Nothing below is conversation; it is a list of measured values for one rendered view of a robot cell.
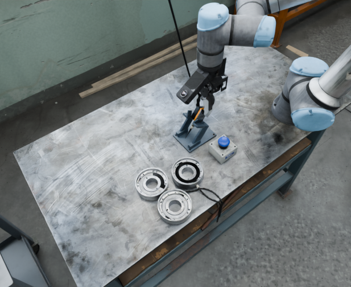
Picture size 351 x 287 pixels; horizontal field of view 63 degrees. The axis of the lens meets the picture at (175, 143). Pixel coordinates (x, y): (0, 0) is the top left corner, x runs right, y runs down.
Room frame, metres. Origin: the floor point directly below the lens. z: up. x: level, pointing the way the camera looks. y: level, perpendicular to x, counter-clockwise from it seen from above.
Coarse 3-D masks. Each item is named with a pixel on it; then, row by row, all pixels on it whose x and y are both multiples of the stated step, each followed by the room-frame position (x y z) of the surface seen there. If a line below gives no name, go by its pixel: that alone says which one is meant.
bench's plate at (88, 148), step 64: (192, 64) 1.07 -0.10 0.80; (256, 64) 1.04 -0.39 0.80; (64, 128) 0.72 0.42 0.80; (128, 128) 0.71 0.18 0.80; (256, 128) 0.67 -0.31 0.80; (64, 192) 0.45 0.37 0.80; (128, 192) 0.43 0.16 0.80; (192, 192) 0.42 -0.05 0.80; (64, 256) 0.24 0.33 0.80; (128, 256) 0.23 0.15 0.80
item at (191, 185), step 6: (192, 162) 0.52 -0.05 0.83; (198, 162) 0.51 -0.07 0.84; (174, 168) 0.50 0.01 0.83; (180, 168) 0.50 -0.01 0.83; (186, 168) 0.50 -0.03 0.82; (192, 168) 0.50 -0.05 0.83; (174, 174) 0.48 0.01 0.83; (180, 174) 0.47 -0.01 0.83; (174, 180) 0.45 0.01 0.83; (198, 180) 0.44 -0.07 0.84; (180, 186) 0.44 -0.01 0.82; (186, 186) 0.43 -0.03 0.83; (192, 186) 0.43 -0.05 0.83
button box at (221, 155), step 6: (210, 144) 0.58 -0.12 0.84; (216, 144) 0.58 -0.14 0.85; (234, 144) 0.57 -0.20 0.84; (210, 150) 0.57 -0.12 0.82; (216, 150) 0.55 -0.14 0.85; (222, 150) 0.55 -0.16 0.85; (228, 150) 0.55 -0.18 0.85; (234, 150) 0.55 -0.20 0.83; (216, 156) 0.54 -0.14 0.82; (222, 156) 0.53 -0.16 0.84; (228, 156) 0.54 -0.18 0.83; (222, 162) 0.53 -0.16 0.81
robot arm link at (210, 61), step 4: (200, 56) 0.66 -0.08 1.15; (204, 56) 0.65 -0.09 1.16; (208, 56) 0.64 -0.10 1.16; (212, 56) 0.64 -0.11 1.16; (216, 56) 0.64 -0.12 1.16; (220, 56) 0.65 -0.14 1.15; (200, 60) 0.65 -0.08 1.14; (204, 60) 0.65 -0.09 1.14; (208, 60) 0.64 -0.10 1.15; (212, 60) 0.64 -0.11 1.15; (216, 60) 0.64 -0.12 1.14; (220, 60) 0.65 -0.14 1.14; (204, 64) 0.65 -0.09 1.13; (208, 64) 0.64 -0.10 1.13; (212, 64) 0.64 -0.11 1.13; (216, 64) 0.64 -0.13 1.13
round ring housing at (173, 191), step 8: (168, 192) 0.41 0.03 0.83; (176, 192) 0.41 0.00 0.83; (184, 192) 0.40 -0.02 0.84; (160, 200) 0.39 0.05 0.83; (168, 200) 0.38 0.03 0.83; (176, 200) 0.38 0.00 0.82; (160, 208) 0.36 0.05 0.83; (168, 208) 0.36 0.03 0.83; (160, 216) 0.34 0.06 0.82; (184, 216) 0.33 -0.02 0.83
